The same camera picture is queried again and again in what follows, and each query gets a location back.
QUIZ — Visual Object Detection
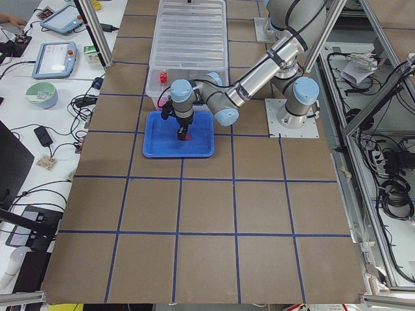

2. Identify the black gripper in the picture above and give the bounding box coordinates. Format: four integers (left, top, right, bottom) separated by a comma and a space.
174, 109, 194, 140

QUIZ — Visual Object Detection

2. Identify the clear plastic box lid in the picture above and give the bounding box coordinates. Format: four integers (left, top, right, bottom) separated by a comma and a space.
149, 1, 228, 71

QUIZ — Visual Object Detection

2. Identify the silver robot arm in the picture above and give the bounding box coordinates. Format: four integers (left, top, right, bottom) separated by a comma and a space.
161, 1, 326, 141

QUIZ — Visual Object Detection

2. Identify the clear plastic storage box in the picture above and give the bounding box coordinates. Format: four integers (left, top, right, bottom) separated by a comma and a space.
145, 66, 229, 110

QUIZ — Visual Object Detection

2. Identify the red block in box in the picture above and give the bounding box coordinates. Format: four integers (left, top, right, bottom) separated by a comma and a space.
159, 71, 168, 84

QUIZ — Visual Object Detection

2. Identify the blue plastic tray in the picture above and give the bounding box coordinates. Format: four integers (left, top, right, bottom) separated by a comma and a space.
143, 111, 215, 158

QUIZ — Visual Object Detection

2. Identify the green white carton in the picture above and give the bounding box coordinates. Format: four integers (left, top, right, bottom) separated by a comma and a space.
82, 45, 100, 63

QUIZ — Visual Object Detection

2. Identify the black power adapter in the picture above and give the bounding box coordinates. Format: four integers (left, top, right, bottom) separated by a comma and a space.
34, 126, 53, 147

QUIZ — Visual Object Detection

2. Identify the green blue bowl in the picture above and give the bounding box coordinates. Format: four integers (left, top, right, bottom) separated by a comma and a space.
25, 82, 58, 109

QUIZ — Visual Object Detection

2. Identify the teach pendant near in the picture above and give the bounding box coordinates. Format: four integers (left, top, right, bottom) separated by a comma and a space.
32, 41, 77, 79

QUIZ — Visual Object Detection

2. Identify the teach pendant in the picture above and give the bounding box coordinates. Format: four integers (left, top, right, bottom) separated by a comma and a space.
40, 5, 84, 35
32, 41, 77, 79

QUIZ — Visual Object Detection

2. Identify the yellow toy corn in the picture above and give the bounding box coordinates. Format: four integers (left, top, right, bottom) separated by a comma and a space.
91, 0, 102, 11

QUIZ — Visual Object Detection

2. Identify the teach pendant far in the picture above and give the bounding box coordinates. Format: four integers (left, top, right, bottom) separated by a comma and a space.
40, 5, 84, 35

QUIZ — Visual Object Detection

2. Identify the black laptop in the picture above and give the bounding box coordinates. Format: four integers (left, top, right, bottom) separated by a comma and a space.
0, 122, 34, 210

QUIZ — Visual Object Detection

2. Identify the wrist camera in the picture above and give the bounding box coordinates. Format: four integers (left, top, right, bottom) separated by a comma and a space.
161, 100, 173, 121

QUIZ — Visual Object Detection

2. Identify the aluminium frame post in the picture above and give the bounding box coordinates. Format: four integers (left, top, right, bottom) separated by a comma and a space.
74, 0, 113, 68

